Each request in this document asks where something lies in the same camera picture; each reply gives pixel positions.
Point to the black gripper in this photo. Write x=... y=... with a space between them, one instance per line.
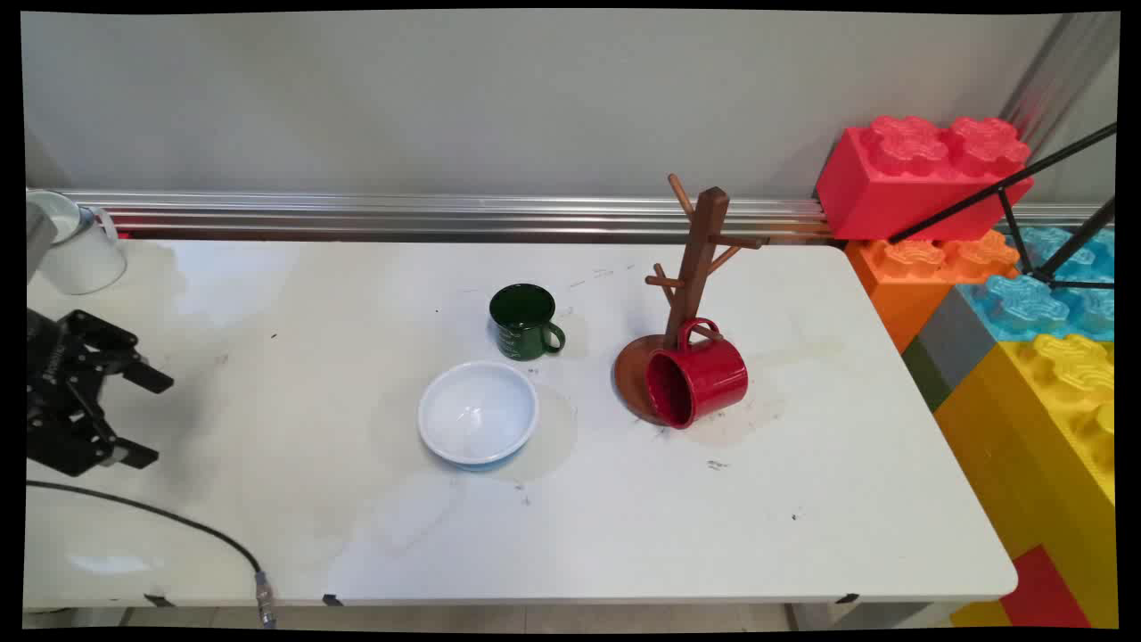
x=58 y=392

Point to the red enamel mug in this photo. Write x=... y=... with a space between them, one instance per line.
x=709 y=374

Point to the white enamel mug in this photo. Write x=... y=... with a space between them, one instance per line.
x=89 y=259

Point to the white bowl with blue rim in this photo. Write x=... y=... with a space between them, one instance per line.
x=477 y=415

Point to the dark green enamel mug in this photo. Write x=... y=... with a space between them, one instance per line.
x=521 y=325

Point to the brown wooden mug tree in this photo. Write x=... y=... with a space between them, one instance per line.
x=700 y=259

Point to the big orange toy brick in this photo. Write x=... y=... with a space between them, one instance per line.
x=900 y=285

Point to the big red toy brick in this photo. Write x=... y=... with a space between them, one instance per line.
x=891 y=187

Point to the big dark green toy brick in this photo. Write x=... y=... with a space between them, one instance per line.
x=927 y=374

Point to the big grey toy brick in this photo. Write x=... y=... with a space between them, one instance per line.
x=958 y=334

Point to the big yellow toy brick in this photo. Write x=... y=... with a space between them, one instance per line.
x=1025 y=446

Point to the big light blue toy brick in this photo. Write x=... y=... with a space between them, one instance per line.
x=1025 y=303

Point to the black tripod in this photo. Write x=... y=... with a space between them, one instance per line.
x=1007 y=183

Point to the small red toy brick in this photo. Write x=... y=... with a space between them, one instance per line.
x=1043 y=593

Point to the horizontal aluminium rail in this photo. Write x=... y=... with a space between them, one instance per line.
x=446 y=214

